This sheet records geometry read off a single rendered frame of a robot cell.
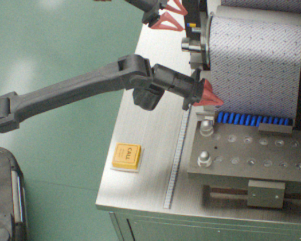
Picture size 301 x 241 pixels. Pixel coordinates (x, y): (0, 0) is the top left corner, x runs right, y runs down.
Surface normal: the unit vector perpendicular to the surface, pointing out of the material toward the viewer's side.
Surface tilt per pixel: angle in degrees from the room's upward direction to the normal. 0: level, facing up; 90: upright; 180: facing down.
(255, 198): 90
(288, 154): 0
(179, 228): 90
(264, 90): 90
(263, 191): 90
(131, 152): 0
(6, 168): 0
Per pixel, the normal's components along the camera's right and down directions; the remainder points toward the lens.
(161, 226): -0.19, 0.81
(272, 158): -0.11, -0.58
